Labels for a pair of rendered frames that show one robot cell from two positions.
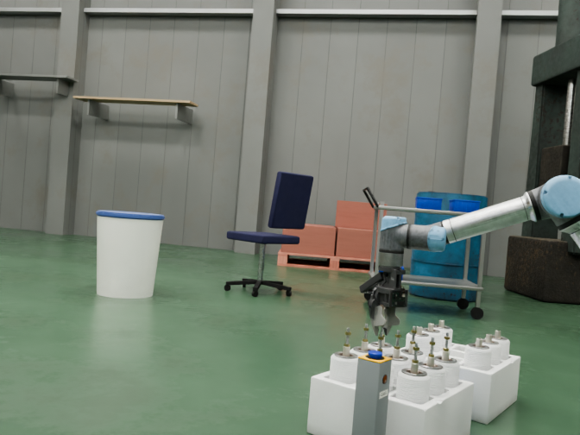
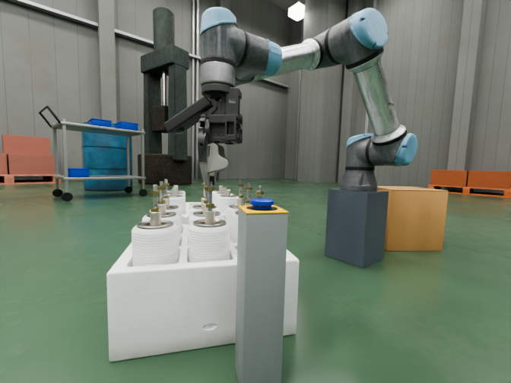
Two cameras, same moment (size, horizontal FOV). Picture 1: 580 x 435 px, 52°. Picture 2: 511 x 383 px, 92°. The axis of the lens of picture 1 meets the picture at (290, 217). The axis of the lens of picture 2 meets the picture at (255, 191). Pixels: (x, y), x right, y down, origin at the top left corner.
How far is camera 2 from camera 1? 1.41 m
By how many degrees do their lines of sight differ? 51
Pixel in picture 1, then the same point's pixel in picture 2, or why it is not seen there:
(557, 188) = (371, 17)
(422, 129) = (68, 93)
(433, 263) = (102, 168)
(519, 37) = (125, 48)
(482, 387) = not seen: hidden behind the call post
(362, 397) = (261, 276)
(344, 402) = (179, 292)
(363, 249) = (35, 167)
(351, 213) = (18, 144)
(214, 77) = not seen: outside the picture
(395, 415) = not seen: hidden behind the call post
